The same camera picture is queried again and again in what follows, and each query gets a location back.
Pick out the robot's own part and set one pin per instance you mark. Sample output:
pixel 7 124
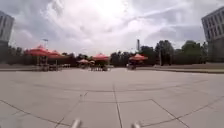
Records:
pixel 136 125
pixel 76 123

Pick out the row of orange canopies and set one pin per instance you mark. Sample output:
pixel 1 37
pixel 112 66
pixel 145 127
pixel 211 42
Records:
pixel 38 51

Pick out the grey office building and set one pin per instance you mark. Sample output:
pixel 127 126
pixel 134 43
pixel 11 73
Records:
pixel 215 31

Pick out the row of trees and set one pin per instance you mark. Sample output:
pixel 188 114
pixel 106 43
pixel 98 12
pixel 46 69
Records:
pixel 166 51

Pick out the low wall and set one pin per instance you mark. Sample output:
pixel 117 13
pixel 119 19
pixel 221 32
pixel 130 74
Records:
pixel 186 68

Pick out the tall chimney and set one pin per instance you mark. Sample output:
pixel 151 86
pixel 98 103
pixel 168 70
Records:
pixel 138 45

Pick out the grey building with windows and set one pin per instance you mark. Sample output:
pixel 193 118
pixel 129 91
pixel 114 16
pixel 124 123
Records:
pixel 5 28

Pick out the grey paved plaza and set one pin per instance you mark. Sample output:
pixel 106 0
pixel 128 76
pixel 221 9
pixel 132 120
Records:
pixel 113 86

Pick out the lamp pole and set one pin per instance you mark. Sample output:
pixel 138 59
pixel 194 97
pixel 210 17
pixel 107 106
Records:
pixel 45 41

